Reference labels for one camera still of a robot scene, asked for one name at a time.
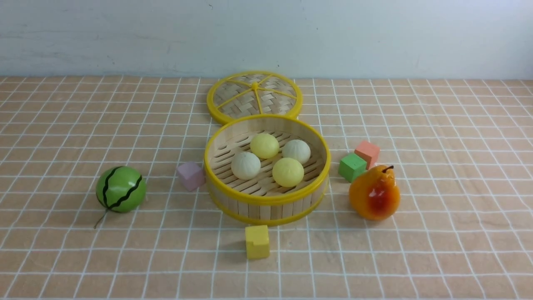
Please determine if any green cube block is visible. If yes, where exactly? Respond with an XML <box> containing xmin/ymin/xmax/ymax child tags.
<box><xmin>338</xmin><ymin>152</ymin><xmax>367</xmax><ymax>183</ymax></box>

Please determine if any checked orange tablecloth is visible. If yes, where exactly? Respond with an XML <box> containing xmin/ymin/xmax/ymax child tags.
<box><xmin>0</xmin><ymin>76</ymin><xmax>533</xmax><ymax>300</ymax></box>

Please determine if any orange toy pear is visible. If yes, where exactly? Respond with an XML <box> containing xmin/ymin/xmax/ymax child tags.
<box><xmin>349</xmin><ymin>165</ymin><xmax>401</xmax><ymax>221</ymax></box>

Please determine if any yellow bun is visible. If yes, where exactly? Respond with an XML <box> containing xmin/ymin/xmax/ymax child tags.
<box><xmin>272</xmin><ymin>157</ymin><xmax>304</xmax><ymax>188</ymax></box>
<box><xmin>250</xmin><ymin>133</ymin><xmax>279</xmax><ymax>159</ymax></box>

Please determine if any yellow notched block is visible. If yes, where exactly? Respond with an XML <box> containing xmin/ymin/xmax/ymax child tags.
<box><xmin>245</xmin><ymin>225</ymin><xmax>270</xmax><ymax>260</ymax></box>

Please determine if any woven steamer lid yellow rim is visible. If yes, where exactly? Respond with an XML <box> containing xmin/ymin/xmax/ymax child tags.
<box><xmin>206</xmin><ymin>70</ymin><xmax>303</xmax><ymax>125</ymax></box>

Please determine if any white bun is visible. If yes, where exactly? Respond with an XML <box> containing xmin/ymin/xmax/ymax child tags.
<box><xmin>232</xmin><ymin>152</ymin><xmax>261</xmax><ymax>180</ymax></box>
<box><xmin>282</xmin><ymin>139</ymin><xmax>311</xmax><ymax>165</ymax></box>

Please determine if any pink cube block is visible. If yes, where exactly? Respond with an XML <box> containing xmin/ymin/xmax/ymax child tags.
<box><xmin>177</xmin><ymin>162</ymin><xmax>206</xmax><ymax>192</ymax></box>

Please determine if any bamboo steamer tray yellow rim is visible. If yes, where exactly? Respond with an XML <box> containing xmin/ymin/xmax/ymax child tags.
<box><xmin>204</xmin><ymin>115</ymin><xmax>331</xmax><ymax>226</ymax></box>

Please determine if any green toy watermelon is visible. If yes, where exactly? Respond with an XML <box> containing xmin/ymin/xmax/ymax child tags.
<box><xmin>94</xmin><ymin>165</ymin><xmax>147</xmax><ymax>228</ymax></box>

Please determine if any salmon cube block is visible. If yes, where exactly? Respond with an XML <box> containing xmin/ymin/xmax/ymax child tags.
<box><xmin>354</xmin><ymin>140</ymin><xmax>380</xmax><ymax>170</ymax></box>

